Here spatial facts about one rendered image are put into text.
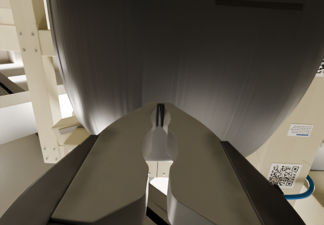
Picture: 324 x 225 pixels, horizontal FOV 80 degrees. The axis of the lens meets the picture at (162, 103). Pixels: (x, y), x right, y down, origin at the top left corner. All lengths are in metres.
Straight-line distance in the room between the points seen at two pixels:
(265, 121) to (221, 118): 0.05
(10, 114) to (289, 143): 3.67
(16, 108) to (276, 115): 3.72
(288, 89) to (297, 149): 0.35
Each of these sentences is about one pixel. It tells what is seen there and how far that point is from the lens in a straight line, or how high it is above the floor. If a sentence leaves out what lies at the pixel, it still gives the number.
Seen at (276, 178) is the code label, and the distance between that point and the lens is 0.59.
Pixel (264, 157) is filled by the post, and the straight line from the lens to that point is 0.54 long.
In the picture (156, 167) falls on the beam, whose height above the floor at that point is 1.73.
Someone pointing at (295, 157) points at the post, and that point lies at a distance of 0.57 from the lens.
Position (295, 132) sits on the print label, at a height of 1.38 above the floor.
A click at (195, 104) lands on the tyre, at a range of 0.20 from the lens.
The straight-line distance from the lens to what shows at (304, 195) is 0.63.
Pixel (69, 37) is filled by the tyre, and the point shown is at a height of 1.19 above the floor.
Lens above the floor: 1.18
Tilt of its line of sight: 23 degrees up
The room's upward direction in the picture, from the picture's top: 176 degrees counter-clockwise
